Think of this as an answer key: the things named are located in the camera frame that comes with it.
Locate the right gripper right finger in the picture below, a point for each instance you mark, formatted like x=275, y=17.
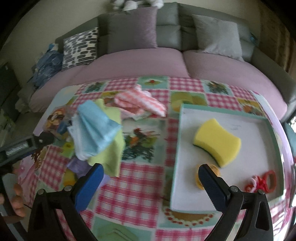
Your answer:
x=223, y=196

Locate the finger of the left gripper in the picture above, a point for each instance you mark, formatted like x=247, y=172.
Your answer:
x=45, y=138

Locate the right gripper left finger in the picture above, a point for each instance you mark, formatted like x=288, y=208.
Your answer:
x=86, y=187

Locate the purple wipes packet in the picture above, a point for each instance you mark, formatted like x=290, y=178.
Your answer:
x=81, y=168

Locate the red pink pipe-cleaner toy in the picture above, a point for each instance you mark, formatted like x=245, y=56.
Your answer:
x=255, y=183

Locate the gold round pouch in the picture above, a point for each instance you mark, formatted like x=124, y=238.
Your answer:
x=205, y=177

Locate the light green cloth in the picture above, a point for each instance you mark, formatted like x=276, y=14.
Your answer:
x=110, y=158

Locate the red tape roll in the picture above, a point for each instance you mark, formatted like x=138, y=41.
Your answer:
x=269, y=181

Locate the blue face mask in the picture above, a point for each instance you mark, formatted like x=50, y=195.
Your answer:
x=94, y=127

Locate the yellow sponge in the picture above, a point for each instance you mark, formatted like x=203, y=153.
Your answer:
x=222, y=145

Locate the pink white striped towel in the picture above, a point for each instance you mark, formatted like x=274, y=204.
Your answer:
x=135, y=102

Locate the person left hand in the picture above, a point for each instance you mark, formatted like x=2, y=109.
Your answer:
x=17, y=205

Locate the clear gift box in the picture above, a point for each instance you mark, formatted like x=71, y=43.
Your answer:
x=58, y=121

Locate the teal white tray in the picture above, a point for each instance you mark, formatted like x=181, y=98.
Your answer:
x=259, y=154

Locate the patchwork tablecloth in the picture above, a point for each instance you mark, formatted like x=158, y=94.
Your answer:
x=148, y=158

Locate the blue clothes pile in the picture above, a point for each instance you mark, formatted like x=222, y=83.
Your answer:
x=49, y=64

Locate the black white patterned cushion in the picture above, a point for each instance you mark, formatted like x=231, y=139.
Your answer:
x=80, y=49

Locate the purple cushion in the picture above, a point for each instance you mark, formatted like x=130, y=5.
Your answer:
x=134, y=29

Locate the grey white plush toy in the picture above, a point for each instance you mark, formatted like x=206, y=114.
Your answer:
x=126, y=5

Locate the grey sofa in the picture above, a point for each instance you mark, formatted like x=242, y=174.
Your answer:
x=177, y=56

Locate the light grey cushion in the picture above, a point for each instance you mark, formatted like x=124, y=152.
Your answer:
x=218, y=37

